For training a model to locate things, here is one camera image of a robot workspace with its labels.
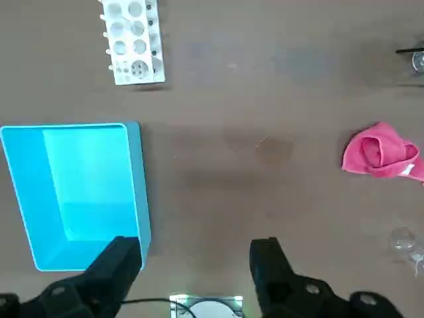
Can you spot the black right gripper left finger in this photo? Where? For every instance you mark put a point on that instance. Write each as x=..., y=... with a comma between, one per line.
x=109, y=271

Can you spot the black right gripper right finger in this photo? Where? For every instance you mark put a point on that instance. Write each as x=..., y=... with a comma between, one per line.
x=271, y=275

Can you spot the pink rag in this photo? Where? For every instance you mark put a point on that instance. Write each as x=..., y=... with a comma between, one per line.
x=381, y=152

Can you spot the blue plastic storage box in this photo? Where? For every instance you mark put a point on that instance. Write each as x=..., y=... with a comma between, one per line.
x=83, y=185

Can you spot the clear glass beaker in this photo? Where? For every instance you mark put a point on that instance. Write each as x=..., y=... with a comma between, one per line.
x=405, y=242

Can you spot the white test tube rack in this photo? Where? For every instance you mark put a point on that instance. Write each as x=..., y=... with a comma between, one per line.
x=132, y=43

